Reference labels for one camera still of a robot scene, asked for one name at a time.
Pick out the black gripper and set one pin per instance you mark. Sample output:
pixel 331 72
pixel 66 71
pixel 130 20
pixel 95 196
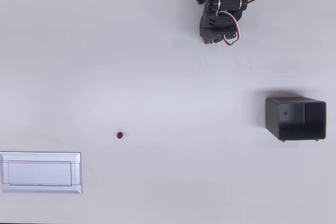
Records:
pixel 213 39

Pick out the small red cube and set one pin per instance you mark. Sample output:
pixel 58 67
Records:
pixel 120 135

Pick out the black open box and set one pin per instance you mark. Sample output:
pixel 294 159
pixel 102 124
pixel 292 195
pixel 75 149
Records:
pixel 296 119

